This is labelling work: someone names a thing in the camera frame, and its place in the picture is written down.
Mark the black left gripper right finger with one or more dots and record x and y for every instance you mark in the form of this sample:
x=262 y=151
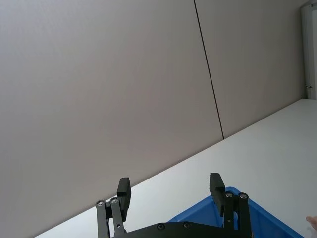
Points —
x=218 y=196

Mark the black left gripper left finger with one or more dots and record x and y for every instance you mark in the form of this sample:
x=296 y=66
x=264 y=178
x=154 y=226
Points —
x=123 y=198

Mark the white door frame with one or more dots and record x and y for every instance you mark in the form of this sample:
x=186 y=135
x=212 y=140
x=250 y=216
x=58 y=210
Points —
x=308 y=49

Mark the blue plastic bin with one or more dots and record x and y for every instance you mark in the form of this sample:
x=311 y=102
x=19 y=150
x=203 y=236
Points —
x=260 y=218

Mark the person's hand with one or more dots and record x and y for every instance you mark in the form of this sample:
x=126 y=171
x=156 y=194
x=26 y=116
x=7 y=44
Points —
x=312 y=221

